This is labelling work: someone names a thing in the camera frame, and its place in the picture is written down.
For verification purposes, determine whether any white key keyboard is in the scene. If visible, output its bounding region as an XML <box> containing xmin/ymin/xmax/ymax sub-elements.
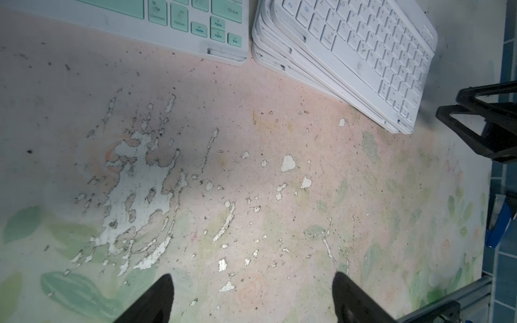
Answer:
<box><xmin>269</xmin><ymin>1</ymin><xmax>438</xmax><ymax>135</ymax></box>

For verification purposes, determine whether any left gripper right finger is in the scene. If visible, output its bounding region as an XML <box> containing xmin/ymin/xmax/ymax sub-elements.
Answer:
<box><xmin>332</xmin><ymin>272</ymin><xmax>396</xmax><ymax>323</ymax></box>

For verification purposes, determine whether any green key keyboard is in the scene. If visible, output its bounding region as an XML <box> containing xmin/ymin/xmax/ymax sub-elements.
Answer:
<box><xmin>1</xmin><ymin>0</ymin><xmax>250</xmax><ymax>66</ymax></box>

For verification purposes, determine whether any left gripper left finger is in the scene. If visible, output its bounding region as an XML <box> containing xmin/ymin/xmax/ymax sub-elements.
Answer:
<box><xmin>114</xmin><ymin>274</ymin><xmax>174</xmax><ymax>323</ymax></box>

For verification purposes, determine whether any blue stapler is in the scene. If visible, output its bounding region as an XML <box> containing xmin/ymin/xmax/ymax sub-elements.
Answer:
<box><xmin>485</xmin><ymin>191</ymin><xmax>516</xmax><ymax>248</ymax></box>

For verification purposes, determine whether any aluminium front rail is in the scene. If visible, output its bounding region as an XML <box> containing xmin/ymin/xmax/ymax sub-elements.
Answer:
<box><xmin>397</xmin><ymin>274</ymin><xmax>493</xmax><ymax>323</ymax></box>

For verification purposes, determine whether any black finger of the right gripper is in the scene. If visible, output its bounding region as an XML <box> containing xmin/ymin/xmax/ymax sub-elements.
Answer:
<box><xmin>436</xmin><ymin>81</ymin><xmax>516</xmax><ymax>164</ymax></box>

